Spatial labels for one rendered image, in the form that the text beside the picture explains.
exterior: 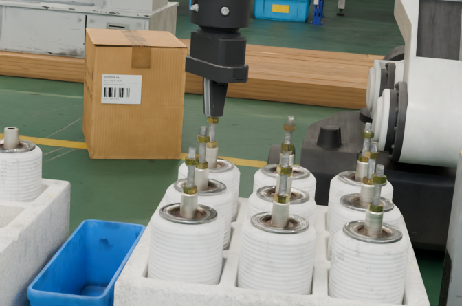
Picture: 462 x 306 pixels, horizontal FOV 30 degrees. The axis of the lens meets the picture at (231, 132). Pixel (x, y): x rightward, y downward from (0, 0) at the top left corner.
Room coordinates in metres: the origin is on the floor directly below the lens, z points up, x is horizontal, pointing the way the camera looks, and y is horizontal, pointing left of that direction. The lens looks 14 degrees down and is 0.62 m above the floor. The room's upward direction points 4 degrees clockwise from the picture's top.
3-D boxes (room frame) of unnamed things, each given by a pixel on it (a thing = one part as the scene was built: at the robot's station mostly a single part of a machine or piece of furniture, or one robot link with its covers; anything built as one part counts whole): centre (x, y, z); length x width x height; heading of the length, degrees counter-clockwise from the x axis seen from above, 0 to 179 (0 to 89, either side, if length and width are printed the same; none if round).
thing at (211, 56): (1.29, 0.03, 0.45); 0.13 x 0.10 x 0.12; 37
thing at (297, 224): (1.04, -0.07, 0.25); 0.08 x 0.08 x 0.01
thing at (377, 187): (1.04, -0.19, 0.30); 0.01 x 0.01 x 0.08
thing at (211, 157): (1.29, 0.03, 0.26); 0.02 x 0.02 x 0.03
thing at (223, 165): (1.29, 0.03, 0.25); 0.08 x 0.08 x 0.01
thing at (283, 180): (1.04, -0.07, 0.30); 0.01 x 0.01 x 0.08
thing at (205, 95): (1.30, 0.04, 0.36); 0.03 x 0.02 x 0.06; 127
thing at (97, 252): (1.21, 0.19, 0.06); 0.30 x 0.11 x 0.12; 175
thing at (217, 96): (1.28, 0.02, 0.36); 0.03 x 0.02 x 0.06; 127
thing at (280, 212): (1.04, -0.07, 0.26); 0.02 x 0.02 x 0.03
